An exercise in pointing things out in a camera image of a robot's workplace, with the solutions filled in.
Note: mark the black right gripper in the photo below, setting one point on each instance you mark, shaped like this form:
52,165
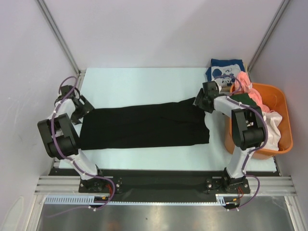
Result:
199,100

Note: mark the left aluminium frame post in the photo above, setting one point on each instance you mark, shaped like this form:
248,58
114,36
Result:
59,37

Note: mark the pink t-shirt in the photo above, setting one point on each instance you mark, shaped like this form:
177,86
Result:
245,85

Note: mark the orange plastic basket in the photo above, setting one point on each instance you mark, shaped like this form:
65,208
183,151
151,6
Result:
280,140

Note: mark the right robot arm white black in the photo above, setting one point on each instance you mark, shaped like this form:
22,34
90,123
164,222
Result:
249,133

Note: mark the aluminium frame post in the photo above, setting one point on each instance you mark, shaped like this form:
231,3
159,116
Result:
269,32
59,37

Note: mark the dark green t-shirt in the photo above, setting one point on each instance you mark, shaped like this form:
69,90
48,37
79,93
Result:
243,100

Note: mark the black t-shirt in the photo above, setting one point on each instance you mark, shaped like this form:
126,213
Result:
144,126

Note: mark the white t-shirt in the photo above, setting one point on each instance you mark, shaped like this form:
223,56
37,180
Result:
272,120

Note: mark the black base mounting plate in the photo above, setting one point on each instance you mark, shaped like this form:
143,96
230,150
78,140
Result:
114,174

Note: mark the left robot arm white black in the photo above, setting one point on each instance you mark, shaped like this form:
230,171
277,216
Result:
61,140

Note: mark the aluminium frame rail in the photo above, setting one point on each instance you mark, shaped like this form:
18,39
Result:
276,186

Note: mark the right aluminium frame post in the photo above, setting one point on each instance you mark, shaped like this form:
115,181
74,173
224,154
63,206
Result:
269,32

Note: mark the slotted cable duct rail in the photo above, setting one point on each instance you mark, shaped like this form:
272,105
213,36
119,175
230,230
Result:
212,199

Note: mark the folded beige t-shirt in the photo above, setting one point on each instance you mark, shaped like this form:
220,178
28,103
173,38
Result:
230,72

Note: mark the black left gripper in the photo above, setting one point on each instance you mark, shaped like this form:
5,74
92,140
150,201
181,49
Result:
86,108

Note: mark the folded blue Mickey t-shirt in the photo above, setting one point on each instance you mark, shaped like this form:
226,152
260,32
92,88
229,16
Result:
214,72

